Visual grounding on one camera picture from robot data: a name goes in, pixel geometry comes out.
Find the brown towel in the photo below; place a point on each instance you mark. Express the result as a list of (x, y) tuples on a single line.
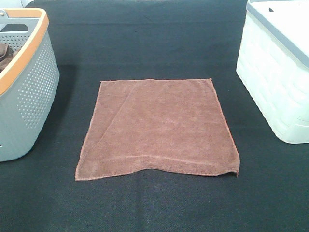
[(6, 55), (170, 125)]

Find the brown towel in basket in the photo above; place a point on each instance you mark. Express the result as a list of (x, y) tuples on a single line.
[(6, 55)]

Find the black table cloth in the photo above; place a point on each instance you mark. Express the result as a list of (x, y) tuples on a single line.
[(97, 40)]

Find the grey perforated laundry basket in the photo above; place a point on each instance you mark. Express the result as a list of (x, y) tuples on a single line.
[(29, 82)]

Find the white storage box grey lid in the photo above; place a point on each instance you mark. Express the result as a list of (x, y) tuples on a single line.
[(273, 64)]

